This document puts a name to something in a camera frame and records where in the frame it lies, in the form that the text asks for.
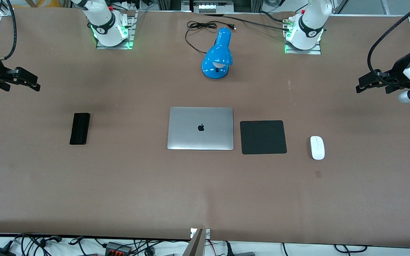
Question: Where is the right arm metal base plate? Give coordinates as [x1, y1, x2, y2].
[96, 11, 136, 49]

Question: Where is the blue desk lamp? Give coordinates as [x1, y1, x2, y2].
[201, 27, 233, 80]

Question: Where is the white post bracket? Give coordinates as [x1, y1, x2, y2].
[190, 228, 211, 239]

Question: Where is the grey power strip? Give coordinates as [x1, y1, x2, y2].
[198, 3, 234, 14]

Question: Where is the black smartphone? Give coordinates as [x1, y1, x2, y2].
[69, 113, 91, 145]

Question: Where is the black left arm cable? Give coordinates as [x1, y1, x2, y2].
[367, 0, 410, 86]

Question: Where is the white computer mouse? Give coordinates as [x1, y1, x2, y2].
[310, 135, 325, 160]

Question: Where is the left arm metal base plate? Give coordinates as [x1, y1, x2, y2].
[284, 16, 322, 55]

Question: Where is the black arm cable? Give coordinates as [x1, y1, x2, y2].
[0, 0, 17, 62]
[367, 0, 410, 86]

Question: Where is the black base supply cable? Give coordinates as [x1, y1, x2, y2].
[205, 14, 291, 32]

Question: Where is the black looped floor cable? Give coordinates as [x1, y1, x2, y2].
[334, 245, 368, 254]

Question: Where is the silver closed laptop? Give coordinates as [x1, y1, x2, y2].
[167, 107, 234, 150]

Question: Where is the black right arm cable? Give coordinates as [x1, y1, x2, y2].
[0, 0, 17, 62]

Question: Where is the grey connector with orange levers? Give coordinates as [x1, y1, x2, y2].
[105, 242, 133, 256]

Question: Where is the metal camera post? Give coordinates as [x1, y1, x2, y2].
[182, 229, 205, 256]

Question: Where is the black mouse pad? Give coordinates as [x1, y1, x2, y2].
[240, 120, 287, 155]

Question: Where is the black lamp power cord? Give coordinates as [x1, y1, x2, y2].
[185, 21, 236, 54]

